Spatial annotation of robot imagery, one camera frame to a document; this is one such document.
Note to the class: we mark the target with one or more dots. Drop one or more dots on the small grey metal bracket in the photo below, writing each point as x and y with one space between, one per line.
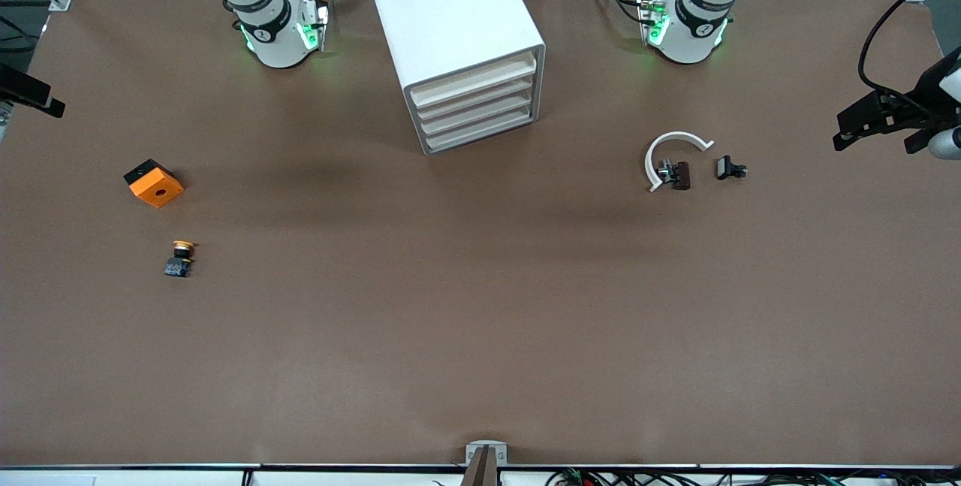
486 445

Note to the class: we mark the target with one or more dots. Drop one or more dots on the brown paper table mat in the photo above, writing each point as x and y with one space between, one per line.
480 321

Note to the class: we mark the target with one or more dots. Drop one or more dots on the dark brown small block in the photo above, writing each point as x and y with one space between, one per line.
682 175

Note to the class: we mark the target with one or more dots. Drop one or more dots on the small metal terminal part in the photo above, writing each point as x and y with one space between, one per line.
665 170

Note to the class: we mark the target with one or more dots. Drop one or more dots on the small black clip part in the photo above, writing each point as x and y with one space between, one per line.
727 167

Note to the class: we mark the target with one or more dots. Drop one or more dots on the white table edge rail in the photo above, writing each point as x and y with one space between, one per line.
150 477

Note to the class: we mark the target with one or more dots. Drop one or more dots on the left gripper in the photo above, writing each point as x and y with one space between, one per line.
911 110

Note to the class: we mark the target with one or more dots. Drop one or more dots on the orange and black box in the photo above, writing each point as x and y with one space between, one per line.
158 189

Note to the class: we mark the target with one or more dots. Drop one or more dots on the yellow and black push button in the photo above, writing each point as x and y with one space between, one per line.
179 264

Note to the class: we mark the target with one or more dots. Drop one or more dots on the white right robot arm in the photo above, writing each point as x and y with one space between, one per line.
274 43

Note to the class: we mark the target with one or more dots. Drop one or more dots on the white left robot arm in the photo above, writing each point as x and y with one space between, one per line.
694 35

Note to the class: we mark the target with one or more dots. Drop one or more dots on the white curved plastic strip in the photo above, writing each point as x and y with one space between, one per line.
679 135

